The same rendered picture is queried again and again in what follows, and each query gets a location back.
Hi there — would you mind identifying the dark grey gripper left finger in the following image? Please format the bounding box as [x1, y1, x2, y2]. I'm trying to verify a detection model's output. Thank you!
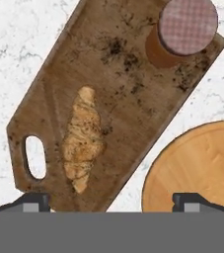
[0, 193, 51, 213]

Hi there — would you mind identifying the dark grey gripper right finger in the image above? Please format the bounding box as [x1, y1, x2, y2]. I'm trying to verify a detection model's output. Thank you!
[172, 193, 224, 213]

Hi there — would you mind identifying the round light wooden board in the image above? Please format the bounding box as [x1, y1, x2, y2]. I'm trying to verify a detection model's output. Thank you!
[141, 120, 224, 213]

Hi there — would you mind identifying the golden croissant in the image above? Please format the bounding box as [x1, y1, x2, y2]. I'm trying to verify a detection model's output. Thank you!
[61, 86, 108, 195]

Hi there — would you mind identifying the dark wooden cutting board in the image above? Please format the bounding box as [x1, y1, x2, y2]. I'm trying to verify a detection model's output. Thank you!
[6, 0, 224, 213]

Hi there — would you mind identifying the jam jar with checked lid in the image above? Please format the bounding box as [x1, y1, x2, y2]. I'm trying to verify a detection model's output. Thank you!
[144, 0, 219, 69]

